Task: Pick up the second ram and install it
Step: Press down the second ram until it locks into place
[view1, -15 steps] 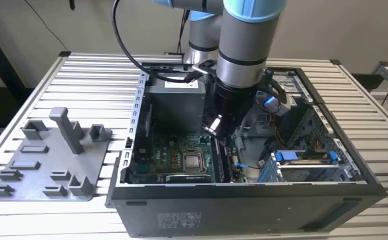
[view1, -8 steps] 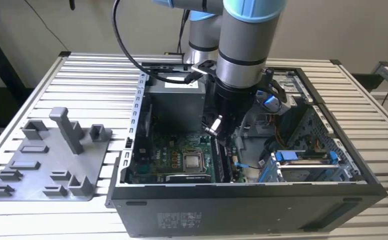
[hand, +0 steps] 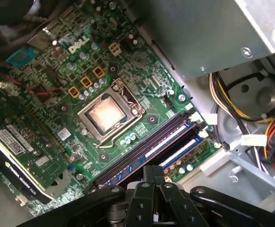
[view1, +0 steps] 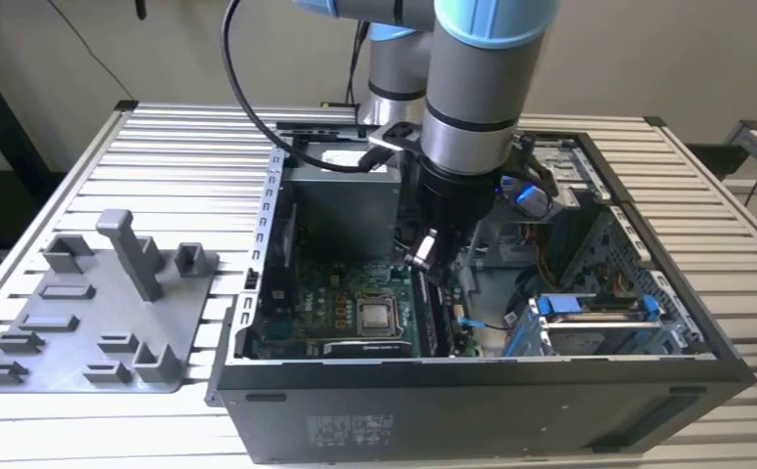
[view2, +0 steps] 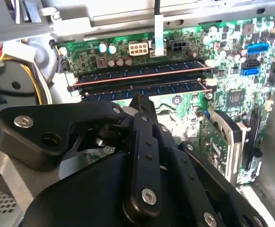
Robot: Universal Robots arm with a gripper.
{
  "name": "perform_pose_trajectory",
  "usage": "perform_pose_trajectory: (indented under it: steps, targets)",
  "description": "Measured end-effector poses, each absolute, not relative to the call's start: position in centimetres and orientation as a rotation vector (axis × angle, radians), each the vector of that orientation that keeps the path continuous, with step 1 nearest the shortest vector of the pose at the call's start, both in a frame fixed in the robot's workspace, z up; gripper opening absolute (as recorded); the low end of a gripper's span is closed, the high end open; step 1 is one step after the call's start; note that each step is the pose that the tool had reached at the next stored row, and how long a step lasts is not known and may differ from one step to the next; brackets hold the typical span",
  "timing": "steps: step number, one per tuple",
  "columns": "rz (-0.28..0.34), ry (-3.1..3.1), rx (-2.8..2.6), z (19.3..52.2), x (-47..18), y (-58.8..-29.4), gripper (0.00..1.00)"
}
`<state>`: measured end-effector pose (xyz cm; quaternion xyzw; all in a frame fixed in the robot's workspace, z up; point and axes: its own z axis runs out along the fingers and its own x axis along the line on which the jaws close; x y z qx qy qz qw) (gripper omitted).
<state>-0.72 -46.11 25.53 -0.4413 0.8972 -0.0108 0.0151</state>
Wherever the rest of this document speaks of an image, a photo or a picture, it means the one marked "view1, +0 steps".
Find thick black camera cable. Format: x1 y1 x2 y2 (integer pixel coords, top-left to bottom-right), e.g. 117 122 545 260
220 0 396 173

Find grey plastic parts rack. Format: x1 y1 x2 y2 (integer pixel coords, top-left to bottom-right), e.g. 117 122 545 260
0 208 222 396

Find black PC case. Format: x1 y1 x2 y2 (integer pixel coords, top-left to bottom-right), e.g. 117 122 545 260
202 120 757 466

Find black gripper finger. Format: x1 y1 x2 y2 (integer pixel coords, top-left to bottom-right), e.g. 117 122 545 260
436 229 468 275
406 229 448 289

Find hard disk in blue carrier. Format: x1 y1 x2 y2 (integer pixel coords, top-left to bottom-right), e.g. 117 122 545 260
530 294 669 358

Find grey power supply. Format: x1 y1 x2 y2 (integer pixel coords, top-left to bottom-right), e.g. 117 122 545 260
282 149 404 260

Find green motherboard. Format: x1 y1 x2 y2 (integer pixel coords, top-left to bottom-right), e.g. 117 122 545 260
257 258 484 361

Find grey metal drive cage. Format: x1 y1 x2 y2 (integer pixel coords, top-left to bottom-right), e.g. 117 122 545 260
461 131 608 265

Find black graphics card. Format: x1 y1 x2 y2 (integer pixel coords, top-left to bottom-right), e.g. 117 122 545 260
321 340 416 361

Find CPU socket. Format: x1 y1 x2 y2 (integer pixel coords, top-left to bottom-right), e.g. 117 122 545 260
349 290 406 339

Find orange power wires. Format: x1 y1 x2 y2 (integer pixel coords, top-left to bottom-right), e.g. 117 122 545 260
525 222 558 294

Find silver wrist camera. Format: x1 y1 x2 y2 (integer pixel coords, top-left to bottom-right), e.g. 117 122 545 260
510 183 561 219
368 121 422 153

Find silver CPU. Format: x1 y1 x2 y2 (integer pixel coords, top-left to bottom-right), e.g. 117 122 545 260
358 303 397 329

